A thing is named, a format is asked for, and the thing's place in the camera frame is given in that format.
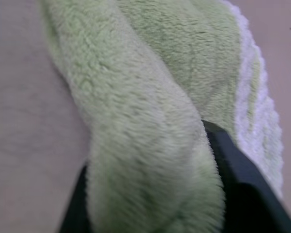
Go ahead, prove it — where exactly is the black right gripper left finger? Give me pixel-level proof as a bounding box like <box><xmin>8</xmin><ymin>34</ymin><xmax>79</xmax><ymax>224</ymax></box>
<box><xmin>57</xmin><ymin>164</ymin><xmax>95</xmax><ymax>233</ymax></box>

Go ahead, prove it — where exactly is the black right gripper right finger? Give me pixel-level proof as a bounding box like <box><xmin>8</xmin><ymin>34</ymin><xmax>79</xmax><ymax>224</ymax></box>
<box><xmin>201</xmin><ymin>119</ymin><xmax>291</xmax><ymax>233</ymax></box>

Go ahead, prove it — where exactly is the light green fluffy towel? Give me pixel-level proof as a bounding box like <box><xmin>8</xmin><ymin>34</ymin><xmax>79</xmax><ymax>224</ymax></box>
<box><xmin>38</xmin><ymin>0</ymin><xmax>285</xmax><ymax>233</ymax></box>

